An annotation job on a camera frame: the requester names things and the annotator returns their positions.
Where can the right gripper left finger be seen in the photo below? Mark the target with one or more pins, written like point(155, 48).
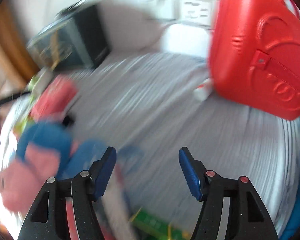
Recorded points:
point(47, 217)

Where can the green carton box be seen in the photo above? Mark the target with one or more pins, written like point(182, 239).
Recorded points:
point(156, 227)

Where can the pink pouch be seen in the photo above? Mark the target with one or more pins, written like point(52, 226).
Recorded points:
point(54, 100)

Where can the red bear suitcase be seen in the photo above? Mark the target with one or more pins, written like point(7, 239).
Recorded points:
point(255, 55)

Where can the black gift box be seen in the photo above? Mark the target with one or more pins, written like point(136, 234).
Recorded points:
point(74, 40)

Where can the white wall socket panel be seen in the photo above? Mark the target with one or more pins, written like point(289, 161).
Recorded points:
point(191, 12)

